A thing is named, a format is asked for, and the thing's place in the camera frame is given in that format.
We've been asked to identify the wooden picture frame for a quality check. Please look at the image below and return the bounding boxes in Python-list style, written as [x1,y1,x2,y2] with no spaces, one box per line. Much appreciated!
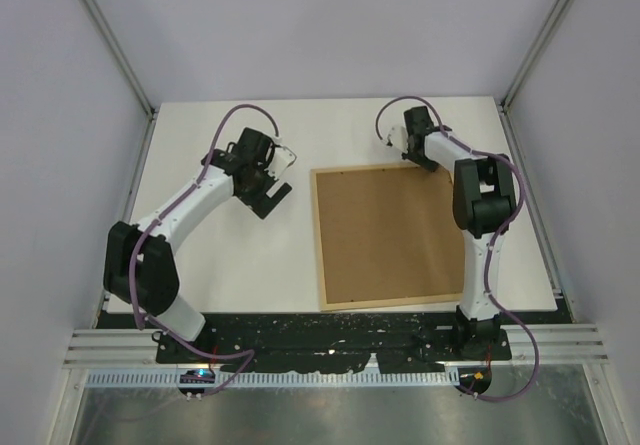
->
[310,163,465,311]

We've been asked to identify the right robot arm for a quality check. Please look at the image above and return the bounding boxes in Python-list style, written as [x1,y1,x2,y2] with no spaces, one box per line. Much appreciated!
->
[400,105,523,360]

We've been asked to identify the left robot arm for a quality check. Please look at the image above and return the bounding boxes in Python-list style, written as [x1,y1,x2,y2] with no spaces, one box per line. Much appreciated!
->
[103,128,297,363]

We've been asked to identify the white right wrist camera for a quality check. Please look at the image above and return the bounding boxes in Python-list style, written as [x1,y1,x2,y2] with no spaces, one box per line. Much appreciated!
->
[383,125,408,153]

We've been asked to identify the left aluminium corner post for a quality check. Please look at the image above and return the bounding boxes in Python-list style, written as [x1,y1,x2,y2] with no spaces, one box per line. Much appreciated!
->
[62,0,157,119]

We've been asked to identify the aluminium corner post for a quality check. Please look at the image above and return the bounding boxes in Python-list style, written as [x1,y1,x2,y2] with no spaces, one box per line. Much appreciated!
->
[62,0,157,119]
[498,0,594,114]

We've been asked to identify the black speckled base plate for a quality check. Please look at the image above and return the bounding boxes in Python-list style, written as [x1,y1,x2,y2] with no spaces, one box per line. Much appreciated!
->
[97,308,514,374]

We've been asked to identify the right aluminium corner post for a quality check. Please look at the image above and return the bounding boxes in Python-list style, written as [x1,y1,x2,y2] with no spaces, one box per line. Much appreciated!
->
[498,0,594,114]

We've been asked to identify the white slotted cable duct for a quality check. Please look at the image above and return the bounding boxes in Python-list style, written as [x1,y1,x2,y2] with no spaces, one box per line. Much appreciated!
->
[85,368,459,389]

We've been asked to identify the aluminium rail across front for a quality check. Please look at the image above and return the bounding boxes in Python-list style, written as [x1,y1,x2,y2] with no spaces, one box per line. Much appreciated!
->
[64,324,609,369]

